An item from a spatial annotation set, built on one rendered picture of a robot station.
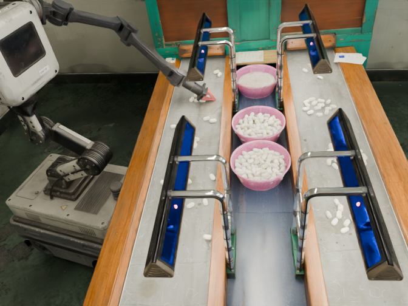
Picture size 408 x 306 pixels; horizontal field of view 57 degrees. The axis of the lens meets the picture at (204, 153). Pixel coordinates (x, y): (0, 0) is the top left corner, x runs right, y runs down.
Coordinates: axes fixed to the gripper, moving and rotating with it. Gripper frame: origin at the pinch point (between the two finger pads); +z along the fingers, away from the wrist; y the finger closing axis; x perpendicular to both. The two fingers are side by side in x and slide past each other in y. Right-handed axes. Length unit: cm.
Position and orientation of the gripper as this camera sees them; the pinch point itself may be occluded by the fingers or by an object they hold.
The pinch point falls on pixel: (214, 99)
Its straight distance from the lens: 210.5
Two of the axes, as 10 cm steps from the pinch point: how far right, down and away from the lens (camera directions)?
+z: 8.3, 4.5, 3.3
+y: 0.8, -6.7, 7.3
